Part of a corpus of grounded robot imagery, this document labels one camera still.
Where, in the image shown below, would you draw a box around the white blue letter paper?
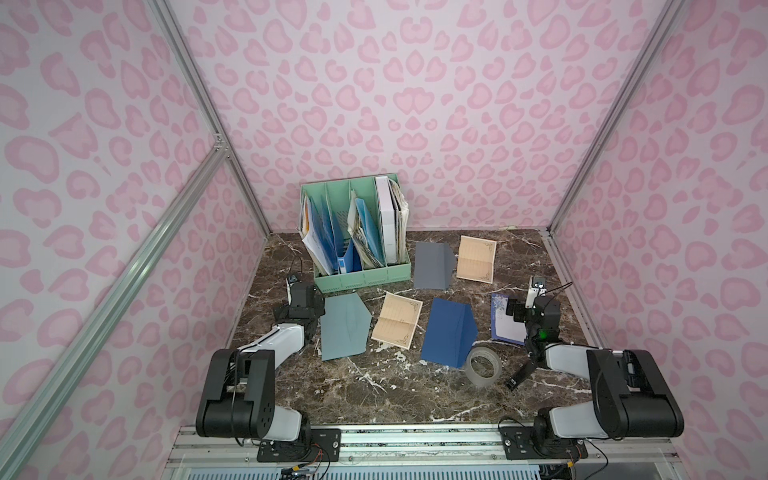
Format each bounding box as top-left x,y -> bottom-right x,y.
490,293 -> 526,345

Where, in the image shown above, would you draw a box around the light teal envelope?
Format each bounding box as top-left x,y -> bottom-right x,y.
320,293 -> 372,361

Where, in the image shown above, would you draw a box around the cream letter paper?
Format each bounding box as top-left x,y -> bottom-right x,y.
456,236 -> 497,284
371,292 -> 423,350

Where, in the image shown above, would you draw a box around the dark blue envelope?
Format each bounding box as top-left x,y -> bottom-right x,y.
421,298 -> 478,369

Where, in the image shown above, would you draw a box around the grey envelope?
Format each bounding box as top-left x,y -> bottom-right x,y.
413,242 -> 456,291

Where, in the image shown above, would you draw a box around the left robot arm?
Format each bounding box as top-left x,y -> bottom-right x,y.
195,282 -> 325,447

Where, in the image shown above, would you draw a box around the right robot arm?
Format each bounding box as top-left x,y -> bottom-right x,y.
506,296 -> 685,443

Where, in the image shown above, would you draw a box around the small black clip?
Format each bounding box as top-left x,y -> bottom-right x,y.
505,361 -> 538,392

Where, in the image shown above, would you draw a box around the white document papers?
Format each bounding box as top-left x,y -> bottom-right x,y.
300,193 -> 338,276

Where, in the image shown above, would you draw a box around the clear tape roll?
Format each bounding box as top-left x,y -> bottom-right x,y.
464,346 -> 502,388

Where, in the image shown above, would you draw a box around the green file organizer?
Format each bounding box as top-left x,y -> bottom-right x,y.
300,174 -> 411,293

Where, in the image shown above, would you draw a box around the blue folder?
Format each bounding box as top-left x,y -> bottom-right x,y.
355,198 -> 386,268

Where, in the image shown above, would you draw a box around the white binder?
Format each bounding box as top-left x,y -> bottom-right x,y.
375,176 -> 397,265

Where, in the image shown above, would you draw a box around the stack of loose papers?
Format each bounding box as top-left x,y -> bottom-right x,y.
389,179 -> 409,264

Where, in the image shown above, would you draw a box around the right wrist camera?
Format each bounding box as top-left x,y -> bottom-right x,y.
525,275 -> 547,309

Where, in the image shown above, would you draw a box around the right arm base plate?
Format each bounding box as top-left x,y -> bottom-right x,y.
499,425 -> 589,462

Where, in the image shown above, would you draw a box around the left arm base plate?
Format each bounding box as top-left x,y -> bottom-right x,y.
257,427 -> 342,463

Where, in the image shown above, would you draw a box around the aluminium front rail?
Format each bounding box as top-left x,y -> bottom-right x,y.
165,423 -> 682,475

